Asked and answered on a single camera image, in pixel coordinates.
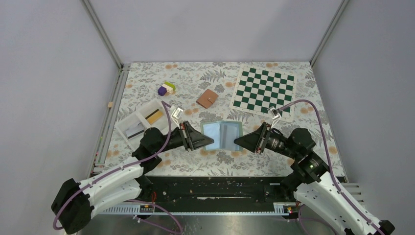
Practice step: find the right aluminium frame post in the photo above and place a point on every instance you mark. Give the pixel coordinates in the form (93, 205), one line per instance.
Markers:
(330, 29)

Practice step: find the controller board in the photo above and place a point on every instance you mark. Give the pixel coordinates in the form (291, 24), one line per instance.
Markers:
(145, 208)
(289, 209)

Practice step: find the left controller board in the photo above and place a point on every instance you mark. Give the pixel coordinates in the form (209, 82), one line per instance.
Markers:
(145, 208)

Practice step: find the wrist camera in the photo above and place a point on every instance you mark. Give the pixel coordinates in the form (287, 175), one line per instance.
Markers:
(276, 115)
(175, 114)

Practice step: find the brown leather wallet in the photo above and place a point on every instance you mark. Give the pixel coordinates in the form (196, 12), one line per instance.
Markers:
(207, 99)

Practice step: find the aluminium frame post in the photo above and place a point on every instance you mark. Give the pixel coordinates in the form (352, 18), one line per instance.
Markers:
(102, 33)
(330, 29)

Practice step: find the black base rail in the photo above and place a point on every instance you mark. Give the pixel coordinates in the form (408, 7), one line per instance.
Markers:
(217, 191)

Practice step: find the green card holder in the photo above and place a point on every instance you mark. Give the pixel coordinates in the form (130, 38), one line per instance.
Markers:
(214, 130)

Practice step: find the clear plastic divided tray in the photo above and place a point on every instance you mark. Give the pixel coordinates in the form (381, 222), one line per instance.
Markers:
(137, 118)

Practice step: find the grey card in tray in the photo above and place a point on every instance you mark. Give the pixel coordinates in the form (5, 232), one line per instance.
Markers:
(133, 131)

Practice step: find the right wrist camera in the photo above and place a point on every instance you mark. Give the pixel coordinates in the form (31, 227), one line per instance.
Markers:
(276, 115)

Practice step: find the gold card in tray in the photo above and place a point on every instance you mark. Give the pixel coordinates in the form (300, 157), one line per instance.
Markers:
(154, 116)

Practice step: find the purple toy block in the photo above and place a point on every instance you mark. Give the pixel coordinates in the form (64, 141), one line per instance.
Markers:
(162, 91)

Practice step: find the cream toy block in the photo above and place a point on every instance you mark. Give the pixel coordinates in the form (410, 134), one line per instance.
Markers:
(169, 89)

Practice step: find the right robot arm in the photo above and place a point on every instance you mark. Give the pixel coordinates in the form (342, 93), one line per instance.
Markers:
(312, 184)

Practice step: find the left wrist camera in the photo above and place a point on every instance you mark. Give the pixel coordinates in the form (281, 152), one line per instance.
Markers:
(175, 114)

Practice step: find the right controller board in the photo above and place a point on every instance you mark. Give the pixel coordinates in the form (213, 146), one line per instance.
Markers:
(289, 209)

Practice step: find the left aluminium frame post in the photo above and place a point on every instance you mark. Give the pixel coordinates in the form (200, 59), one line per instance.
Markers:
(102, 33)

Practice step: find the floral table cloth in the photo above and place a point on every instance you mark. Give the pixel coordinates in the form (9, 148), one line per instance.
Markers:
(191, 80)

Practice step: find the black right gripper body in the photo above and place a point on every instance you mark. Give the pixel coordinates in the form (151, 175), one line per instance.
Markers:
(263, 138)

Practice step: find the perforated metal strip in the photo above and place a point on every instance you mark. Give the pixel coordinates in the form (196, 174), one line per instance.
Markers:
(246, 209)

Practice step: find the green white chess mat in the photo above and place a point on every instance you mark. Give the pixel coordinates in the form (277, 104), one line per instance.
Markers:
(258, 89)

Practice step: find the lime green toy block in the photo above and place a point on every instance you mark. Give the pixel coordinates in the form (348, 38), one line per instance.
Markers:
(170, 85)

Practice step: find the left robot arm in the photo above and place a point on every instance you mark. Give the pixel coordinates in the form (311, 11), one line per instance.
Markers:
(76, 203)

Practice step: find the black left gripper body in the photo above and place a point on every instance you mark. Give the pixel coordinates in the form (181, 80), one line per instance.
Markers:
(187, 136)

